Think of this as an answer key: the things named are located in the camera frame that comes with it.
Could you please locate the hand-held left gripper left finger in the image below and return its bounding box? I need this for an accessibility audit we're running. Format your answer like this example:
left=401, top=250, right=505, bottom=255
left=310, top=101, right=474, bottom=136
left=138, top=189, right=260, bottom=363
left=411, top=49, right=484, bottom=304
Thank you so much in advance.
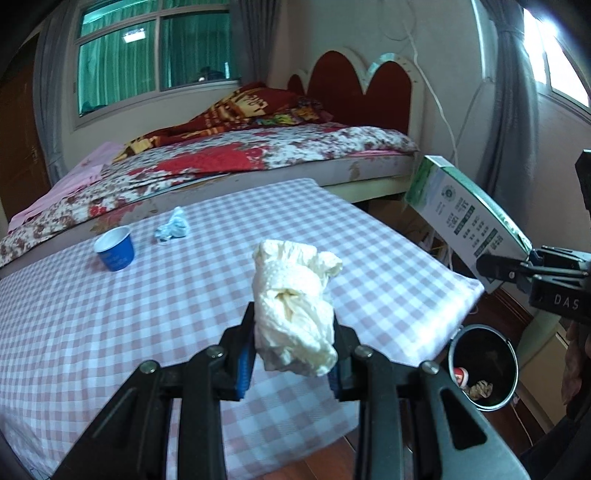
left=53, top=302, right=257, bottom=480

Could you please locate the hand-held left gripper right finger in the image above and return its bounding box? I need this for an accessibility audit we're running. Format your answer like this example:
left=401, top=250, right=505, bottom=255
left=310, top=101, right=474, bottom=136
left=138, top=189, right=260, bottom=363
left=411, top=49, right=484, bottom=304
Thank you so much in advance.
left=328, top=318, right=532, bottom=480

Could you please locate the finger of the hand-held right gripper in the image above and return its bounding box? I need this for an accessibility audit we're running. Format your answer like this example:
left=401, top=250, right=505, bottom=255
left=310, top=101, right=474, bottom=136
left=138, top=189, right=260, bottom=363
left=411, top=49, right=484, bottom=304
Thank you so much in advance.
left=529, top=247, right=591, bottom=278
left=475, top=254, right=533, bottom=283

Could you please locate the green white carton box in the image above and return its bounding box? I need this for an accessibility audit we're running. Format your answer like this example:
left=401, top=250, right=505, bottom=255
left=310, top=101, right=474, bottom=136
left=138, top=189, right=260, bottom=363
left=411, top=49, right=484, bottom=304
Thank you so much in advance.
left=404, top=154, right=533, bottom=292

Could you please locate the cream paper napkin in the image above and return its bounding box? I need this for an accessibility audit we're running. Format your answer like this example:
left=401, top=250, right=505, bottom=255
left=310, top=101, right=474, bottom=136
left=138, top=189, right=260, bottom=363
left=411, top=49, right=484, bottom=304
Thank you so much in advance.
left=252, top=239, right=344, bottom=378

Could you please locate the black bin with metal rim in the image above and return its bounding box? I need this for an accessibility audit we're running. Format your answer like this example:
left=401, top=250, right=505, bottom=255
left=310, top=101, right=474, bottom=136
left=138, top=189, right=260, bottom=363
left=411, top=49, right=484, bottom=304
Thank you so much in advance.
left=447, top=324, right=518, bottom=412

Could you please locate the tan paper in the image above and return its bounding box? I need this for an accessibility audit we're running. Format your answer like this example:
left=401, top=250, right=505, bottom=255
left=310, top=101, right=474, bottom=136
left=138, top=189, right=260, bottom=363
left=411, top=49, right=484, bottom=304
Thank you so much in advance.
left=466, top=379, right=494, bottom=401

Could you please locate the person's right hand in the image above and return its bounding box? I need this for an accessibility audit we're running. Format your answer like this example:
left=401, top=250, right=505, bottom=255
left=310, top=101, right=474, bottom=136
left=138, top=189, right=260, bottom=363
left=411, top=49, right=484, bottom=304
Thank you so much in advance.
left=562, top=320, right=591, bottom=409

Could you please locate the pink checkered tablecloth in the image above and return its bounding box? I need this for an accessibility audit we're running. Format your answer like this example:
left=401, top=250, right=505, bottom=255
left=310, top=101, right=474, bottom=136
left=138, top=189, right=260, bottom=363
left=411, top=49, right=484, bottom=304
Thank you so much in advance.
left=0, top=178, right=485, bottom=476

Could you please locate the crumpled blue white tissue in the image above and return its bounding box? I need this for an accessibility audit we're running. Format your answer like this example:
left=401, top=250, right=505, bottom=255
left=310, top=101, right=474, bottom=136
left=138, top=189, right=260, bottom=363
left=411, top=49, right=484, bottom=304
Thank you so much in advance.
left=154, top=206, right=190, bottom=242

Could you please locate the grey curtain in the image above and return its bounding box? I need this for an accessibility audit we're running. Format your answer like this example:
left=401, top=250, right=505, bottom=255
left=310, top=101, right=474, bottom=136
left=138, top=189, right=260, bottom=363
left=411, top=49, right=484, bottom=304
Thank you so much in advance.
left=231, top=0, right=278, bottom=88
left=485, top=0, right=543, bottom=217
left=34, top=14, right=79, bottom=181

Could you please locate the blue paper cup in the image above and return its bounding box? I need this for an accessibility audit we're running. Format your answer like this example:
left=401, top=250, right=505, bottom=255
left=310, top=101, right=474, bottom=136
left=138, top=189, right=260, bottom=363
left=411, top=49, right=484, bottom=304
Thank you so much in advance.
left=93, top=226, right=136, bottom=272

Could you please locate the bright side window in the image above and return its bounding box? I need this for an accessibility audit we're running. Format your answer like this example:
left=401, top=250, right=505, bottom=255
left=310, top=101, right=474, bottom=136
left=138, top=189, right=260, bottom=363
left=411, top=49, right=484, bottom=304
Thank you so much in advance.
left=531, top=0, right=591, bottom=107

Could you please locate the floral bedspread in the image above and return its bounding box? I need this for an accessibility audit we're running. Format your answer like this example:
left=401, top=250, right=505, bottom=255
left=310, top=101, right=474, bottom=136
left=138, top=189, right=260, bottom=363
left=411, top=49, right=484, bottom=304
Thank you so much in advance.
left=0, top=126, right=421, bottom=268

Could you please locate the red white scalloped headboard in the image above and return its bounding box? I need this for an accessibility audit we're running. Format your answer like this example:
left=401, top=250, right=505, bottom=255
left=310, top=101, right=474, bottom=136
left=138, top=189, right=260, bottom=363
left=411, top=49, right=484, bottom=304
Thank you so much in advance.
left=287, top=50, right=426, bottom=139

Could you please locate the red printed blanket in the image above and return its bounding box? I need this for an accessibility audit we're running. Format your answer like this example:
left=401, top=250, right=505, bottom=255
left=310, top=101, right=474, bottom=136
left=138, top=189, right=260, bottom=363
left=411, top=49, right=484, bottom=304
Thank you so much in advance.
left=113, top=82, right=333, bottom=162

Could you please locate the pink bed sheet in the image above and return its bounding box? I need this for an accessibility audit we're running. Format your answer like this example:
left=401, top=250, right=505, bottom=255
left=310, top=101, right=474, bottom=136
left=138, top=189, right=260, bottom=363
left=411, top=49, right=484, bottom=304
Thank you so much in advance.
left=7, top=141, right=125, bottom=232

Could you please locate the brown wooden door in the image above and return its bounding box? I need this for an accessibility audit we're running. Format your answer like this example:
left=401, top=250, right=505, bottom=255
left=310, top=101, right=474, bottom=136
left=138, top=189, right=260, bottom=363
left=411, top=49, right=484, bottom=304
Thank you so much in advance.
left=0, top=37, right=51, bottom=217

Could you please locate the green glass window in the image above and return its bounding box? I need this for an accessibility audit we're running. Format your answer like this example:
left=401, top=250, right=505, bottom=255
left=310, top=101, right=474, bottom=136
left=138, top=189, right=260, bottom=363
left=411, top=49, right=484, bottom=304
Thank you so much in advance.
left=74, top=0, right=241, bottom=116

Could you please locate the white bed frame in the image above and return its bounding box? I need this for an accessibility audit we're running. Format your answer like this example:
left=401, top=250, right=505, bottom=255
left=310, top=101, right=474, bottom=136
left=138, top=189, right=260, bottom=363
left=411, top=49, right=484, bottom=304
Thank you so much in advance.
left=323, top=152, right=419, bottom=204

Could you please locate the white cable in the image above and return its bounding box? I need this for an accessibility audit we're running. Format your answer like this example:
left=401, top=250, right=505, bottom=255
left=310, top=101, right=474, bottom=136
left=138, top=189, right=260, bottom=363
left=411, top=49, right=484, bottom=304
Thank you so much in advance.
left=379, top=0, right=462, bottom=158

